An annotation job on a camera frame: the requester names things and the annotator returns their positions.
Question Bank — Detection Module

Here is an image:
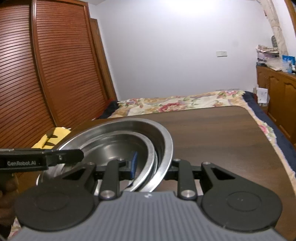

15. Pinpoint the blue box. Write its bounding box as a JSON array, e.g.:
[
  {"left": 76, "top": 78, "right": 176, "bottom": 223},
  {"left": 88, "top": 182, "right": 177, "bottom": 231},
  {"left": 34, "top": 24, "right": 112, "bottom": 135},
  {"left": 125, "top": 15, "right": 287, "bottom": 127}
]
[{"left": 282, "top": 55, "right": 295, "bottom": 73}]

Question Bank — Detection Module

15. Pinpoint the stack of folded fabrics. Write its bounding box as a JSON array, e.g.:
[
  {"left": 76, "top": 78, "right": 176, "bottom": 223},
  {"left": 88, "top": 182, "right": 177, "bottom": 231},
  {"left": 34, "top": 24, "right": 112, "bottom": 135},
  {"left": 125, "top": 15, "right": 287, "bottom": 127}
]
[{"left": 256, "top": 45, "right": 280, "bottom": 63}]

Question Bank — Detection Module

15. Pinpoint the floral bed quilt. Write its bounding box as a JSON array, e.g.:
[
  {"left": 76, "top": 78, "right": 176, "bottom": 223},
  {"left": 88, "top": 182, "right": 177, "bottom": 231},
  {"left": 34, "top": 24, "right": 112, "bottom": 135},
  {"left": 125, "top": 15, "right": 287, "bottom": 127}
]
[{"left": 107, "top": 89, "right": 296, "bottom": 172}]

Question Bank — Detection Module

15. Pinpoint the medium steel bowl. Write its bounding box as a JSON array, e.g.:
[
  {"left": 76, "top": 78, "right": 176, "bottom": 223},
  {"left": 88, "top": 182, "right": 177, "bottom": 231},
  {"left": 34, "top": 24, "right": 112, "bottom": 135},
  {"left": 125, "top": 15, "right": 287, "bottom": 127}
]
[{"left": 59, "top": 131, "right": 158, "bottom": 191}]

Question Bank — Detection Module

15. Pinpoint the large steel basin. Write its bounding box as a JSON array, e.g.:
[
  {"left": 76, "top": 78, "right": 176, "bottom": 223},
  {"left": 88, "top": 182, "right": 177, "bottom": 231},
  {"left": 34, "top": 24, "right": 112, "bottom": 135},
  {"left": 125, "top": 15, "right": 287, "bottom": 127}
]
[{"left": 36, "top": 118, "right": 173, "bottom": 192}]

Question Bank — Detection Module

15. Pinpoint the white paper bag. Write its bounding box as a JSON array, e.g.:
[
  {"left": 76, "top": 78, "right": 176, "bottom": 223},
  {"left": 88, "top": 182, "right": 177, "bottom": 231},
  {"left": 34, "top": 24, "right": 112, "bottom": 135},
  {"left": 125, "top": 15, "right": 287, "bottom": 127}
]
[{"left": 256, "top": 87, "right": 268, "bottom": 104}]

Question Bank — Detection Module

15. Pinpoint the left hand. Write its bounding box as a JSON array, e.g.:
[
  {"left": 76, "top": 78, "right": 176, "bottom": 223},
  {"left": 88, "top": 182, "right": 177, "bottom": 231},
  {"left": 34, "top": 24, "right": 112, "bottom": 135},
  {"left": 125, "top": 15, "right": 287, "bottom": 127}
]
[{"left": 1, "top": 173, "right": 19, "bottom": 237}]

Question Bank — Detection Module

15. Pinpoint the wooden sideboard cabinet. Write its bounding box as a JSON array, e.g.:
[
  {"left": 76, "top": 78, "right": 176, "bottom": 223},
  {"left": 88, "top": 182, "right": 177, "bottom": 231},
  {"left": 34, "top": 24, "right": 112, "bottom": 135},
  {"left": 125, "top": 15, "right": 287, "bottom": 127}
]
[{"left": 256, "top": 66, "right": 296, "bottom": 145}]

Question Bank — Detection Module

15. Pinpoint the wall light switch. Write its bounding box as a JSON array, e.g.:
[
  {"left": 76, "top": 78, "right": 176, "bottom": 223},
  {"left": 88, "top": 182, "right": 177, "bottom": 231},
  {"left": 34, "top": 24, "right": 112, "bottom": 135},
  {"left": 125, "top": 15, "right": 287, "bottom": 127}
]
[{"left": 216, "top": 51, "right": 228, "bottom": 57}]

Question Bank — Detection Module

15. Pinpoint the beige curtain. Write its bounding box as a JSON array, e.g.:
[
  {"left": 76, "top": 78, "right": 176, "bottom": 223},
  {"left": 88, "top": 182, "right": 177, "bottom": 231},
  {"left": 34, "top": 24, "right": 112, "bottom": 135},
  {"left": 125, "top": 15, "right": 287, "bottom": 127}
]
[{"left": 258, "top": 0, "right": 288, "bottom": 55}]

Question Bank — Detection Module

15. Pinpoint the yellow cloth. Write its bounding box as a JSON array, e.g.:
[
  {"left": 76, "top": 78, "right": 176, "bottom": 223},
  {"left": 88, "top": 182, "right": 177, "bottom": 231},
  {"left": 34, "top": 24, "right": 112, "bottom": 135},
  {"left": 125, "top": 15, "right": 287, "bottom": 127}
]
[{"left": 32, "top": 127, "right": 71, "bottom": 149}]

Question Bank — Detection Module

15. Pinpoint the wooden louvered wardrobe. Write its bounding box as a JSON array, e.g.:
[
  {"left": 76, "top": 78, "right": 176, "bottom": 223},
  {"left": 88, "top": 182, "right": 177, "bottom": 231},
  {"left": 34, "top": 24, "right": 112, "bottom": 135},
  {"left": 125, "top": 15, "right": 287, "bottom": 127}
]
[{"left": 1, "top": 1, "right": 116, "bottom": 148}]

